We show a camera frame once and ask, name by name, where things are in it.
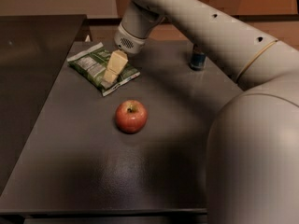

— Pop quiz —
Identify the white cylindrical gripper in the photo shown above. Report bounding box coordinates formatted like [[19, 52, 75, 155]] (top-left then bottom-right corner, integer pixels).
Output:
[[103, 1, 164, 85]]

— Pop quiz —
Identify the green jalapeno chip bag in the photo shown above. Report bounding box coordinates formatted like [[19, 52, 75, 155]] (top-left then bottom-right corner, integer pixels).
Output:
[[67, 43, 140, 96]]

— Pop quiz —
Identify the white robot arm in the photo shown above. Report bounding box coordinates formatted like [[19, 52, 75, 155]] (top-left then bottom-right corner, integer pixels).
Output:
[[115, 0, 299, 224]]

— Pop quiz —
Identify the red apple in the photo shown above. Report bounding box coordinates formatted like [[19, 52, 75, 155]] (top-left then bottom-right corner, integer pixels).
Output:
[[115, 100, 148, 133]]

